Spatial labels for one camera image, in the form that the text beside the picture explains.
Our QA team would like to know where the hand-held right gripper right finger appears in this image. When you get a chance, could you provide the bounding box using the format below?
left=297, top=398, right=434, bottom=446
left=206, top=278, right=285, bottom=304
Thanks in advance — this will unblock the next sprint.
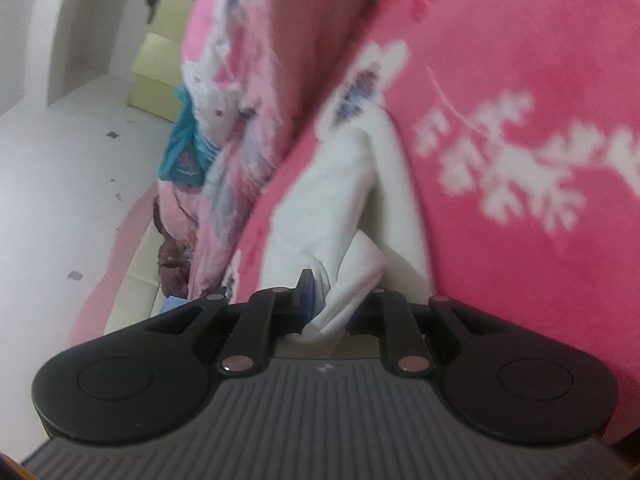
left=345, top=289, right=494, bottom=379

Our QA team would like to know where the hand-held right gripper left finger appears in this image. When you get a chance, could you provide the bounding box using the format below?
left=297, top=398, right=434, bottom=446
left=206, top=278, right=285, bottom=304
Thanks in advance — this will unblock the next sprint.
left=145, top=269, right=319, bottom=377

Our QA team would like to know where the white shirt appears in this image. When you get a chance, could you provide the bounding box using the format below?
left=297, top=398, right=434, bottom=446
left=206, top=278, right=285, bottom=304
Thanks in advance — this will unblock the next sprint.
left=259, top=104, right=437, bottom=357

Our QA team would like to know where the pink and cream headboard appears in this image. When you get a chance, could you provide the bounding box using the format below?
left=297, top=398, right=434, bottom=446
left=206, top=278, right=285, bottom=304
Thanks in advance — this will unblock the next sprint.
left=69, top=185, right=202, bottom=347

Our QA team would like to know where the teal patterned blanket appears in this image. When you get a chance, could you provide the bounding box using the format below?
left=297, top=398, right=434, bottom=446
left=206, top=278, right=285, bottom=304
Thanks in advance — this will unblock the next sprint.
left=158, top=85, right=222, bottom=187

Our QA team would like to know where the pink floral duvet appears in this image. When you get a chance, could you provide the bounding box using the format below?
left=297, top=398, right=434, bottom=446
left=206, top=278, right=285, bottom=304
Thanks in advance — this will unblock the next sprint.
left=154, top=0, right=402, bottom=302

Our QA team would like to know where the pale yellow wardrobe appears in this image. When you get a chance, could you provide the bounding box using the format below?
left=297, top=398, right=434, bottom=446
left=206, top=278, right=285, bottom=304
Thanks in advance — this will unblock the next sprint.
left=127, top=0, right=197, bottom=124

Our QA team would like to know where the pink floral bed sheet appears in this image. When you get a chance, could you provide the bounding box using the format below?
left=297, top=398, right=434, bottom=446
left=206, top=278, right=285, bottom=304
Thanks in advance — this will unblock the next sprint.
left=225, top=0, right=640, bottom=462

